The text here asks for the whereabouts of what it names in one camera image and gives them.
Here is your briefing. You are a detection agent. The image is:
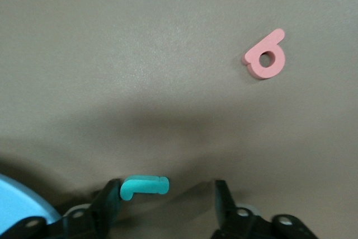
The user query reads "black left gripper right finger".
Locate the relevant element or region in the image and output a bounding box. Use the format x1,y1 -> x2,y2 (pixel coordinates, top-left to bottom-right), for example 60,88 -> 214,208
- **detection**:
209,178 -> 323,239

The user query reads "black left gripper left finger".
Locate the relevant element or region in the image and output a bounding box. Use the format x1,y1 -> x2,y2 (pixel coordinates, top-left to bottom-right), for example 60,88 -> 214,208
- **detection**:
0,178 -> 123,239

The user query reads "pink foam letter with hole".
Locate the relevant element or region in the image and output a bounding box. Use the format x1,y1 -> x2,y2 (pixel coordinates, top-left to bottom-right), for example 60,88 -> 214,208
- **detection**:
241,27 -> 286,80

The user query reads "blue plastic plate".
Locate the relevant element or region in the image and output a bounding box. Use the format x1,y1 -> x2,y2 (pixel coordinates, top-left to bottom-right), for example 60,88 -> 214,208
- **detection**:
0,172 -> 62,233

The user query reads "brown paper table cover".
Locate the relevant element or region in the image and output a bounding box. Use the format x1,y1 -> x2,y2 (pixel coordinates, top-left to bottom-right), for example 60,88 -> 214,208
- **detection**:
0,0 -> 358,239

